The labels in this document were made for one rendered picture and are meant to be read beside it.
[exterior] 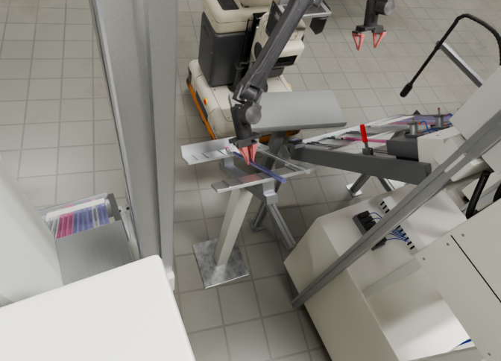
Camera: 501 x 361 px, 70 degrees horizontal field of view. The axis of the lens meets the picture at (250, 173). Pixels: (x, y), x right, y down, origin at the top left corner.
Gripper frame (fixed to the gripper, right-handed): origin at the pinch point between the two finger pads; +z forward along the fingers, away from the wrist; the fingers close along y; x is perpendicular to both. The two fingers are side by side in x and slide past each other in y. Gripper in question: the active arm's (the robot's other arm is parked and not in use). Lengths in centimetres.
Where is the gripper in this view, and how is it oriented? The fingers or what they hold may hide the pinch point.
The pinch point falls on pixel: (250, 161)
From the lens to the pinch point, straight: 126.3
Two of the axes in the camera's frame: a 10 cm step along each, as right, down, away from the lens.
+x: -3.8, -2.3, 9.0
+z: 2.0, 9.3, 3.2
